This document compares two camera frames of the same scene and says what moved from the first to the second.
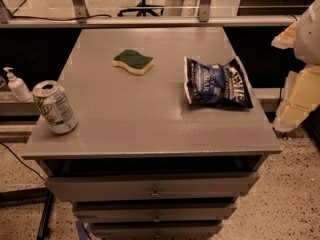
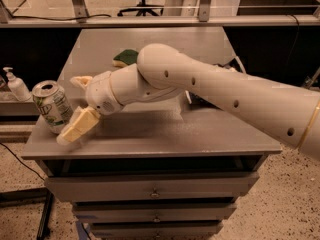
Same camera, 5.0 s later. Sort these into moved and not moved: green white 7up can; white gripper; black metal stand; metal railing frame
Moved: white gripper
Not moved: black metal stand; green white 7up can; metal railing frame
